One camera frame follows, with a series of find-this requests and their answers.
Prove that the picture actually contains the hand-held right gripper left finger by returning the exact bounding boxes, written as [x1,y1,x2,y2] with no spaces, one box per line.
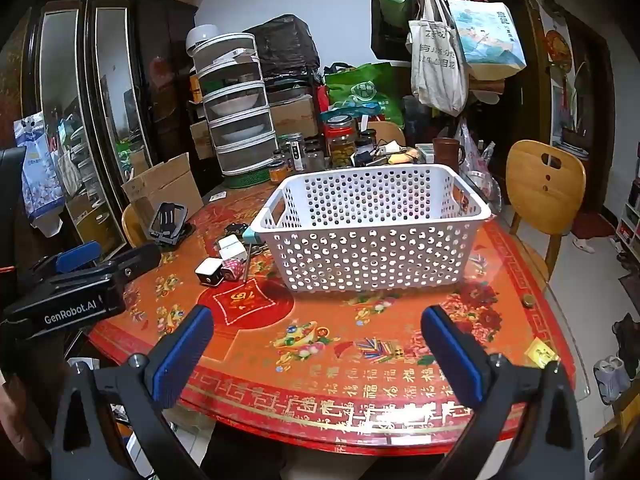
[50,304,216,480]

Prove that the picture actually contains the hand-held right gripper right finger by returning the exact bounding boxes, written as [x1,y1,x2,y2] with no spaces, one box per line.
[420,305,586,480]

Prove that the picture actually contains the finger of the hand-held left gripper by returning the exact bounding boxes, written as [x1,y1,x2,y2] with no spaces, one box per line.
[30,241,103,281]
[102,243,162,282]

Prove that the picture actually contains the white cube charger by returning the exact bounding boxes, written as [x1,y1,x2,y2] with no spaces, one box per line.
[218,236,247,261]

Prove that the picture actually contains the white perforated plastic basket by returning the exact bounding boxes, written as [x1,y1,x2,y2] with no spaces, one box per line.
[249,164,493,293]

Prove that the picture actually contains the black phone holder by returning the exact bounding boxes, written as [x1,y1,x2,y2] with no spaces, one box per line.
[147,202,196,248]

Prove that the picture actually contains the open cardboard box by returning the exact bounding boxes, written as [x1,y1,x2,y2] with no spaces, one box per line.
[121,152,205,222]

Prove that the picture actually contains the yellow card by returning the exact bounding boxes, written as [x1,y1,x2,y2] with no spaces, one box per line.
[525,337,559,367]

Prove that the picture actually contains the blue and white hanging bag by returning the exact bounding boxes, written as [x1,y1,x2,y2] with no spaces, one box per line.
[12,111,69,237]

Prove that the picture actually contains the green plastic basket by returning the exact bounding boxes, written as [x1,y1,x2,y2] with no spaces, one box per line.
[221,165,275,190]

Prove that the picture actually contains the dark mirrored wardrobe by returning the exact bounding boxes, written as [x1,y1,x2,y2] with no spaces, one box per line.
[19,0,201,261]

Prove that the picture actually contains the grey slip-on shoes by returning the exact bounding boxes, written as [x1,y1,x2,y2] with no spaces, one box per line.
[593,355,632,406]

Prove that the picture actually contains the black shoes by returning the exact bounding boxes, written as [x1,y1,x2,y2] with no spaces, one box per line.
[612,312,640,378]

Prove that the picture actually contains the white stacked drawer tower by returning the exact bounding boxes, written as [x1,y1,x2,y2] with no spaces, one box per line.
[192,32,278,173]

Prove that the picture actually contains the wooden chair with cutout backrest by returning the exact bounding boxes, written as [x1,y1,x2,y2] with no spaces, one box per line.
[505,140,587,281]

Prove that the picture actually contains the clear glass jar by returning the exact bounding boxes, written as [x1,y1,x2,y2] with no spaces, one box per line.
[281,133,306,171]

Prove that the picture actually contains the clear plastic bag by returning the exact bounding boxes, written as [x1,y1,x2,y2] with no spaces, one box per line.
[456,117,502,211]

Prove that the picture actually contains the brown ceramic mug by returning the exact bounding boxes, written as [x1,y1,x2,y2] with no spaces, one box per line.
[432,137,466,173]

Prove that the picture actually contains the brown cardboard box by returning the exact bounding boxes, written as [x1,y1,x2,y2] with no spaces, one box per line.
[270,96,321,138]

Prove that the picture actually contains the white cubby shelf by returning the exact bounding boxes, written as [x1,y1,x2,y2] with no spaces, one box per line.
[614,142,640,256]

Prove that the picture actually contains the red-lidded pickle jar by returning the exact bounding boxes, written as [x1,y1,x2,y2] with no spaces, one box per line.
[326,115,357,167]

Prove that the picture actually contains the black plastic bag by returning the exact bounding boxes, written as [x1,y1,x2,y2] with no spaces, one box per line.
[243,14,321,81]

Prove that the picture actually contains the potted plant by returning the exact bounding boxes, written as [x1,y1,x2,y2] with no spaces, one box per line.
[560,62,593,148]

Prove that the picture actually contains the green shopping bag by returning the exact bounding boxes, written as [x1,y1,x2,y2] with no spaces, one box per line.
[324,62,406,128]

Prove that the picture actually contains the beige canvas tote bag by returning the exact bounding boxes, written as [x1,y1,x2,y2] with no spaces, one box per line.
[407,0,469,117]

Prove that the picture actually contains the blue illustrated tote bag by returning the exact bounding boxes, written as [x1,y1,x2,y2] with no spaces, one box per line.
[446,0,527,81]

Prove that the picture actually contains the red round wall decoration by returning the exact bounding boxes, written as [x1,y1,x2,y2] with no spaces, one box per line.
[544,29,572,65]

